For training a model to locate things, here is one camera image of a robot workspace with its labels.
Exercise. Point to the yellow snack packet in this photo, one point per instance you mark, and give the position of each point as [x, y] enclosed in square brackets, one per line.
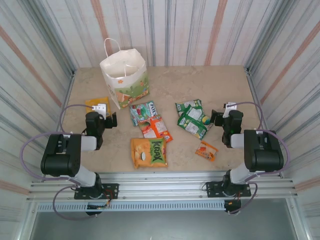
[93, 102]

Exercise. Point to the green snack packet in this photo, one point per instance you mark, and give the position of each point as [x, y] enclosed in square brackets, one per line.
[192, 123]
[184, 104]

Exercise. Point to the orange white snack packet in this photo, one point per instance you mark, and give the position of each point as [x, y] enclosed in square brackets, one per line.
[155, 127]

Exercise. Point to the orange Krax chips bag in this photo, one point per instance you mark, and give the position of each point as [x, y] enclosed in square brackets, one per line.
[150, 156]

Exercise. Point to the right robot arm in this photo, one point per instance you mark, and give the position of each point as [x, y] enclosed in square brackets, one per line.
[265, 157]

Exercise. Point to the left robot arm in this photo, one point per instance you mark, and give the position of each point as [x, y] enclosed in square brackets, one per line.
[60, 162]

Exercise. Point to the white paper bag floral print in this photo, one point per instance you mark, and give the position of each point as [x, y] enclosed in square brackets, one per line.
[130, 87]

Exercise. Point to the teal red candy packet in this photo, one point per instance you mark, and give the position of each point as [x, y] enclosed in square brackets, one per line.
[142, 111]

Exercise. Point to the small orange snack packet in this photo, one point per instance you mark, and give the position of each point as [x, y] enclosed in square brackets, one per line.
[206, 151]

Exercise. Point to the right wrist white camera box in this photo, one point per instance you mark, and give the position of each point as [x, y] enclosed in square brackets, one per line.
[228, 108]

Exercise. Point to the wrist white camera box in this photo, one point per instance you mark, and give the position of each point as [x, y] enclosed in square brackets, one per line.
[100, 108]
[228, 108]

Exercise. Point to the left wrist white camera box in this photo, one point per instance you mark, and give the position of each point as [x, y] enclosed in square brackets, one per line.
[100, 108]

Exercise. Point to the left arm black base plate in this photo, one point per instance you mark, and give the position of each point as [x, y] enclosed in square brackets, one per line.
[112, 190]

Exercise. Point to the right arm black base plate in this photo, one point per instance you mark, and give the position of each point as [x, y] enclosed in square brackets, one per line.
[212, 188]

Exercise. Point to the aluminium rail frame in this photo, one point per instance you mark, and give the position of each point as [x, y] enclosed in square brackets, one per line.
[162, 185]

